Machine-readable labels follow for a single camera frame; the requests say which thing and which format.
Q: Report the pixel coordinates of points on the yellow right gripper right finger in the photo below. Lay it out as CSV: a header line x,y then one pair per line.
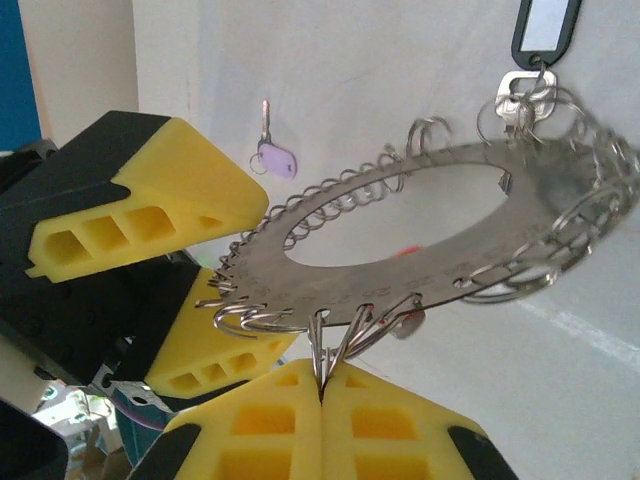
x,y
380,430

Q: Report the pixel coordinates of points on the metal keyring disc with rings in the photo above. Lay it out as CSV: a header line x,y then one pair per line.
x,y
325,292

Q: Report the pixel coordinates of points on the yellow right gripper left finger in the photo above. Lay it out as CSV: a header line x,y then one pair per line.
x,y
265,425

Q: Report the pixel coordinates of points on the key with purple tag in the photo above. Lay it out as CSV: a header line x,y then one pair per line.
x,y
280,161

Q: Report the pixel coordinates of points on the silver key with black tag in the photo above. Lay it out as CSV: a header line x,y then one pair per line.
x,y
512,112

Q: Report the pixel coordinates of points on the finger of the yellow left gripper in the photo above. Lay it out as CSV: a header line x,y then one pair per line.
x,y
220,345
165,165

